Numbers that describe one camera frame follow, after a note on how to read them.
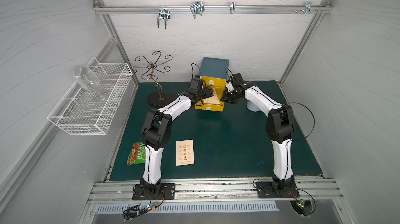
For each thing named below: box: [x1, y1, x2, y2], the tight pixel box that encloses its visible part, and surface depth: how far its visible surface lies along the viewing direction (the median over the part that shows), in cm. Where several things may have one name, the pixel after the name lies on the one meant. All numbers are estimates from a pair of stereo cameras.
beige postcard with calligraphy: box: [176, 139, 195, 167], surface depth 88 cm
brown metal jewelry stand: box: [134, 51, 177, 106], surface depth 92 cm
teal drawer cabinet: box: [198, 56, 230, 89], surface depth 101 cm
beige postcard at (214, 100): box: [203, 90, 220, 105], surface depth 103 cm
